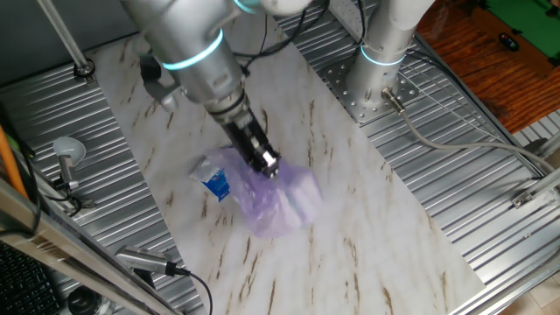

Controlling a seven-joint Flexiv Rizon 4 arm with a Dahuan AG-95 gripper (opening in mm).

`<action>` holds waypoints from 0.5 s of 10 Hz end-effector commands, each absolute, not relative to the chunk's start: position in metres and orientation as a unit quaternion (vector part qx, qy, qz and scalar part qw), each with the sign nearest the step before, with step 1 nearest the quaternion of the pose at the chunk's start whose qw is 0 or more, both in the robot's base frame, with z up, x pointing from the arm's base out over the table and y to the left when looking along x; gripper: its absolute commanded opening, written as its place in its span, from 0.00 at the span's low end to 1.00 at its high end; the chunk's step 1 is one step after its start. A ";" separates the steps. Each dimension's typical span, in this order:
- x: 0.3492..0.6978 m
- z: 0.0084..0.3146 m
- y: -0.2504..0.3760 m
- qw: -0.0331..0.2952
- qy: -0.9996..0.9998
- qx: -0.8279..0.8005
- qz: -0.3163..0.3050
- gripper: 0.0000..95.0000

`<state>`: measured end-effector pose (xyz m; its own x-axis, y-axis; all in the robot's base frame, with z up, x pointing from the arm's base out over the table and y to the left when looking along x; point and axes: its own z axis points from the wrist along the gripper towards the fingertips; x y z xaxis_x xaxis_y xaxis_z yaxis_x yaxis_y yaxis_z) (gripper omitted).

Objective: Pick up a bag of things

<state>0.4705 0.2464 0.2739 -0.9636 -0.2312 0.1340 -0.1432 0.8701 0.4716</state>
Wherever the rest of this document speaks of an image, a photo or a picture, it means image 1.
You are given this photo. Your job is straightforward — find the silver depth camera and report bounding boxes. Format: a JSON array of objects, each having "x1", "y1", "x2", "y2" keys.
[{"x1": 114, "y1": 245, "x2": 179, "y2": 278}]

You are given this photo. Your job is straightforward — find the green pool table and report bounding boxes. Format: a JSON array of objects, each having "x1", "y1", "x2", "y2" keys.
[{"x1": 470, "y1": 0, "x2": 560, "y2": 79}]

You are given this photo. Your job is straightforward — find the black camera cable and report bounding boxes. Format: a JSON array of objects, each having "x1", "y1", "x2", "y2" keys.
[{"x1": 167, "y1": 261, "x2": 214, "y2": 315}]

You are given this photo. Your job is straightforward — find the purple translucent plastic bag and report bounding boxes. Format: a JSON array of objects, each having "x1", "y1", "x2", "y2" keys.
[{"x1": 204, "y1": 145, "x2": 325, "y2": 240}]

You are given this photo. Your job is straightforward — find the marble pattern mat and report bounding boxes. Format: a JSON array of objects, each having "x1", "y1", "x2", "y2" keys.
[{"x1": 85, "y1": 8, "x2": 487, "y2": 315}]

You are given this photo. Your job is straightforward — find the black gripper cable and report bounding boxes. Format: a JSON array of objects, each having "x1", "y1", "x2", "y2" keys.
[{"x1": 233, "y1": 0, "x2": 334, "y2": 72}]

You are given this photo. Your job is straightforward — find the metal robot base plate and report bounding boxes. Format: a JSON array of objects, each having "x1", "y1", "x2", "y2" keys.
[{"x1": 322, "y1": 56, "x2": 421, "y2": 125}]

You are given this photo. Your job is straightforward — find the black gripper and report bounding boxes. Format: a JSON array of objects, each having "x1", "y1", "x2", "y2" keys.
[{"x1": 217, "y1": 108, "x2": 282, "y2": 179}]

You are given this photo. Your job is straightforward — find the blue white tissue pack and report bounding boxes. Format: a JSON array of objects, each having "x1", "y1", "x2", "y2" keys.
[{"x1": 188, "y1": 156, "x2": 233, "y2": 203}]

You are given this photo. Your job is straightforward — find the metal pole with base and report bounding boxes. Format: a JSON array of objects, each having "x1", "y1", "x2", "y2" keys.
[{"x1": 36, "y1": 0, "x2": 97, "y2": 83}]

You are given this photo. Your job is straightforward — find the grey robot power cable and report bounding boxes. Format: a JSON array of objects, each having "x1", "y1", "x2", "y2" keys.
[{"x1": 381, "y1": 87, "x2": 557, "y2": 175}]

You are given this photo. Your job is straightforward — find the small black remote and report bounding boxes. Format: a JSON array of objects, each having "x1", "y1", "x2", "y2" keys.
[{"x1": 498, "y1": 31, "x2": 521, "y2": 53}]

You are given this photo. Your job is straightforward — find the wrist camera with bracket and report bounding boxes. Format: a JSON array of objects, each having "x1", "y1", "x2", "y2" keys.
[{"x1": 138, "y1": 53, "x2": 181, "y2": 114}]

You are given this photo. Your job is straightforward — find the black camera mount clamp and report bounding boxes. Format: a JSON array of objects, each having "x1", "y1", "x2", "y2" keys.
[{"x1": 43, "y1": 174, "x2": 97, "y2": 218}]

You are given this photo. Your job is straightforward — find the black keyboard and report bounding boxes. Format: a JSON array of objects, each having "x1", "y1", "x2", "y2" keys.
[{"x1": 0, "y1": 240, "x2": 63, "y2": 315}]

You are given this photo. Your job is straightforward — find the aluminium frame bar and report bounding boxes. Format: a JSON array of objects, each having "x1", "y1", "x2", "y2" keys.
[{"x1": 0, "y1": 176, "x2": 186, "y2": 315}]

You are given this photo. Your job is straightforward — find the orange tube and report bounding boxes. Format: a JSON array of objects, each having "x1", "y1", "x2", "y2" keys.
[{"x1": 0, "y1": 123, "x2": 30, "y2": 200}]

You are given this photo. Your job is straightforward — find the aluminium corner bracket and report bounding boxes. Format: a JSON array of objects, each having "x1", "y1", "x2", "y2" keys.
[{"x1": 510, "y1": 168, "x2": 560, "y2": 210}]

